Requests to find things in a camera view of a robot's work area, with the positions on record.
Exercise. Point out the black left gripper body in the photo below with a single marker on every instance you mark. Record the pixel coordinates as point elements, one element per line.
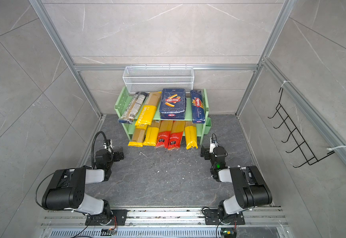
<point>116,157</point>

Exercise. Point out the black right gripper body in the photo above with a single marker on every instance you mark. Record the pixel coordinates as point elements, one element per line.
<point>209,156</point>

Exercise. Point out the yellow spaghetti package underneath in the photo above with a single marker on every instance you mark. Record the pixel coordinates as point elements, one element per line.
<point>138,136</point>

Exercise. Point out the blue Barilla spaghetti box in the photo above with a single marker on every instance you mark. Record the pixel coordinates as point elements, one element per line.
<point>197,107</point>

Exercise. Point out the red spaghetti package front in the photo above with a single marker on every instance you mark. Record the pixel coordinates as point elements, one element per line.
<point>176,135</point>

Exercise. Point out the red spaghetti package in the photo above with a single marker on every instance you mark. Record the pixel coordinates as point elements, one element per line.
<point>164,134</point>
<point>176,135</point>

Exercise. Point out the clear brown spaghetti package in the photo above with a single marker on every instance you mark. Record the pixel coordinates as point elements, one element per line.
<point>133,107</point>

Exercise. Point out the yellow Pastatime spaghetti package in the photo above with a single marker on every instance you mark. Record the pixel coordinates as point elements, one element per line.
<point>149,109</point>

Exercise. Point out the blue Barilla pasta bag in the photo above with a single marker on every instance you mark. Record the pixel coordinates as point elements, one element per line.
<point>173,104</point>

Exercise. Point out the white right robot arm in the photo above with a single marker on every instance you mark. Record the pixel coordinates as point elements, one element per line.
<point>250,188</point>

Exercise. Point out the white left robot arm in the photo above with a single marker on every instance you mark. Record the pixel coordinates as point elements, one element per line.
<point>66,190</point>

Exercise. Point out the black wire hook rack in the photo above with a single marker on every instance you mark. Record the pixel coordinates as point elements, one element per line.
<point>295,135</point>

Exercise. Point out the white wire mesh basket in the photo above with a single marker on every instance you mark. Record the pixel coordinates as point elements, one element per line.
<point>156,78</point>

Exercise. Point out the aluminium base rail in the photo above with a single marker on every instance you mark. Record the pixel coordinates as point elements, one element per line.
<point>167,217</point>

